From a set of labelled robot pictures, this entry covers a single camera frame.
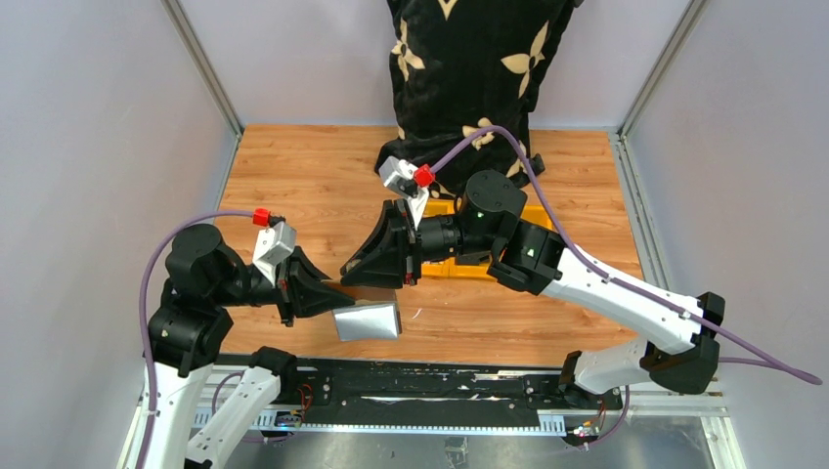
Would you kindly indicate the aluminium frame rail left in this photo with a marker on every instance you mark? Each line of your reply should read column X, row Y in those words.
column 187, row 33

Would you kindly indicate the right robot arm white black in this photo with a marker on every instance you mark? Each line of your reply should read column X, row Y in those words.
column 675, row 345

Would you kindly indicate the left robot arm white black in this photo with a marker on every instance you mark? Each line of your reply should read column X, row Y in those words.
column 183, row 338

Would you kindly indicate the aluminium frame rail right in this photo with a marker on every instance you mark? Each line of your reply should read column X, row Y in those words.
column 644, row 235

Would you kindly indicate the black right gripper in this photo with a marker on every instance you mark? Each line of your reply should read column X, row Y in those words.
column 379, row 260

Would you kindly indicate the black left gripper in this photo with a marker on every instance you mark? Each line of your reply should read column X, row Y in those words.
column 303, row 288

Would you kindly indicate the aluminium frame rail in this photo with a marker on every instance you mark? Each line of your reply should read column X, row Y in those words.
column 644, row 235
column 187, row 33

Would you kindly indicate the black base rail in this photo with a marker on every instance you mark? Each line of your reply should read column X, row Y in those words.
column 432, row 395

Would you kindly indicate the brown leather card holder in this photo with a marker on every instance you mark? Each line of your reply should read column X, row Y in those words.
column 375, row 314

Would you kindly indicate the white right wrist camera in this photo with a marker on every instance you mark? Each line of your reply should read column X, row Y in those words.
column 397, row 175

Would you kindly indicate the yellow bin right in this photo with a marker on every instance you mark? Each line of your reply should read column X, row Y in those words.
column 537, row 215

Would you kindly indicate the black floral blanket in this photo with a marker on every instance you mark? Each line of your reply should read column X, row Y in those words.
column 459, row 66

